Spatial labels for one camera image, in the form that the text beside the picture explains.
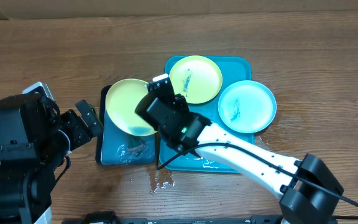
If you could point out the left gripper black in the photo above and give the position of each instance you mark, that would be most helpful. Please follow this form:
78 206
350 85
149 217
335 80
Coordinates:
73 121

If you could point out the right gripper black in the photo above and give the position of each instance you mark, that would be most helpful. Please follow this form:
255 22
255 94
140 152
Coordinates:
182 100

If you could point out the yellow plate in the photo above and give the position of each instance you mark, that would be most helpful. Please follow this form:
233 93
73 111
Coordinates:
197 78
121 101

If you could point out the dark green sponge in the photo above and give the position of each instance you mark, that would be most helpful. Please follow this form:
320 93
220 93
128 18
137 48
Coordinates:
134 143

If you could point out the light blue plate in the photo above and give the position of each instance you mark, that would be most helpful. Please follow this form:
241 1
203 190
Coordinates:
247 107

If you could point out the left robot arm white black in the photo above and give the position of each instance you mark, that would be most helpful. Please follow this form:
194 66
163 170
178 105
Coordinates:
35 139

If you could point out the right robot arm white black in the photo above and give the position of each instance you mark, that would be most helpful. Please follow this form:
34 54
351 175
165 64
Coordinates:
307 190

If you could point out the black water basin tray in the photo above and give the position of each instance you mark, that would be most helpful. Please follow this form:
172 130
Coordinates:
111 147

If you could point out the teal serving tray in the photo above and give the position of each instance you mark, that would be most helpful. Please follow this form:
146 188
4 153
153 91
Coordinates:
234 69

